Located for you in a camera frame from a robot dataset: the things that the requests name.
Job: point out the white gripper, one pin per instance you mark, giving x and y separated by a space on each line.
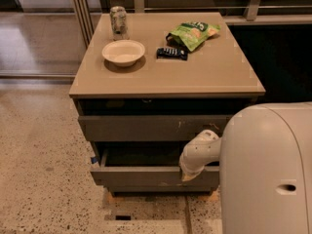
189 167

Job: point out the grey drawer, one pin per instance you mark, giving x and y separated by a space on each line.
150 127
147 168
141 189

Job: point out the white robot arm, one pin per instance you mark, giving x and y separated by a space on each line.
265 168

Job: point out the grey drawer cabinet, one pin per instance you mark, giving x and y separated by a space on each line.
216 79

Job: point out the black floor tape mark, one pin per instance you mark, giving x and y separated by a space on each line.
123 217

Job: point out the blue tape piece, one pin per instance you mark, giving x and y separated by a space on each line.
94 160

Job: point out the black snack bar wrapper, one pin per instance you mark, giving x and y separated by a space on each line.
171 53

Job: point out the white paper bowl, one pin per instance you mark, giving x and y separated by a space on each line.
123 53

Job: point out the green chip bag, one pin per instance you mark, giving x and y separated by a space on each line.
190 35

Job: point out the silver drink can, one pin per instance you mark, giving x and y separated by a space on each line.
118 18

